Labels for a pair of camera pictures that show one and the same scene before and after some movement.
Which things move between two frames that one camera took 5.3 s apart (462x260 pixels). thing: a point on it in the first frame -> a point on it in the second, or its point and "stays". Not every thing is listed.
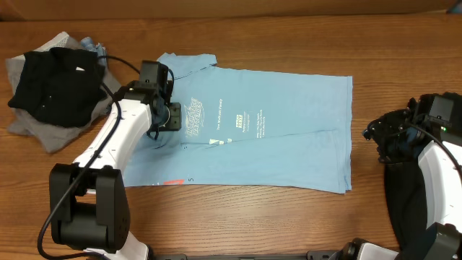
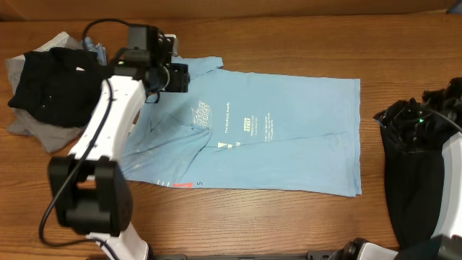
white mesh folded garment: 59,41 stays
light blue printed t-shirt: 250,128 stays
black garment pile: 403,191 stays
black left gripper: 175,120 -> 180,77
